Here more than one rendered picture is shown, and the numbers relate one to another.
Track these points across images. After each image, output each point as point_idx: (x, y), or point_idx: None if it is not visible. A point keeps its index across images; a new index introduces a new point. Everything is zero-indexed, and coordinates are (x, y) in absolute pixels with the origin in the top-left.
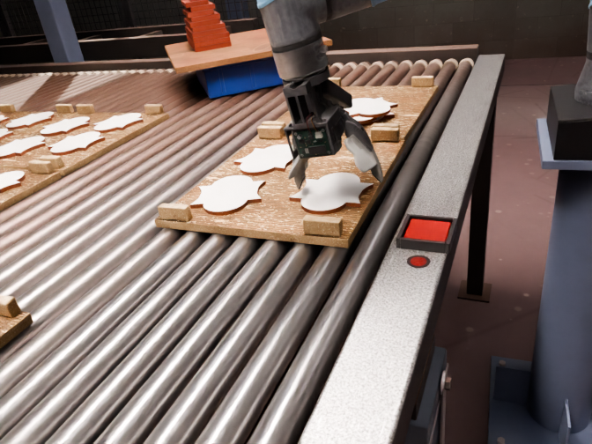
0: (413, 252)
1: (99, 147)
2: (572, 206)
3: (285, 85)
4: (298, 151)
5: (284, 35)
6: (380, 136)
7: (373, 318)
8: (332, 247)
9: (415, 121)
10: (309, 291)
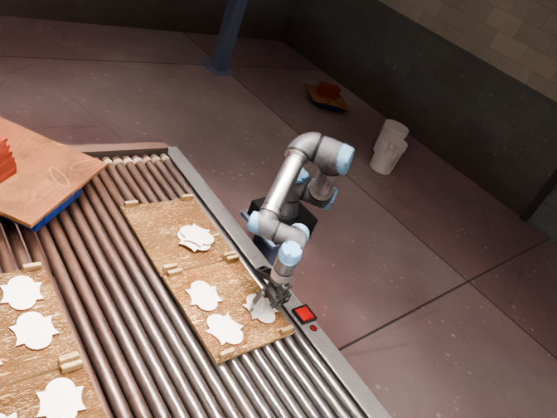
0: (307, 324)
1: (63, 327)
2: (267, 255)
3: (282, 286)
4: (275, 305)
5: (292, 272)
6: (231, 260)
7: (328, 357)
8: (288, 336)
9: (223, 239)
10: (306, 358)
